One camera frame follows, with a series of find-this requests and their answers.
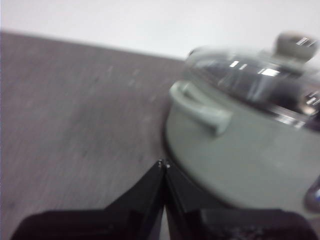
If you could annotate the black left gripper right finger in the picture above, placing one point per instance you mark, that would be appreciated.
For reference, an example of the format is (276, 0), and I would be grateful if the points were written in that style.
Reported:
(225, 225)

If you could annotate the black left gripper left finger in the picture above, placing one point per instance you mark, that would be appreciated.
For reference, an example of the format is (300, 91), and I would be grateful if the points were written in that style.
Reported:
(100, 225)

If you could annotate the glass lid with green knob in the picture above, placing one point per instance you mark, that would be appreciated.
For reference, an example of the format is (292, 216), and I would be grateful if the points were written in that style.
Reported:
(250, 72)

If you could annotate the pale green electric steamer pot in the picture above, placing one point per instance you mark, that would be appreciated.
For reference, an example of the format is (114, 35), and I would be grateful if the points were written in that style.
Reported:
(225, 162)

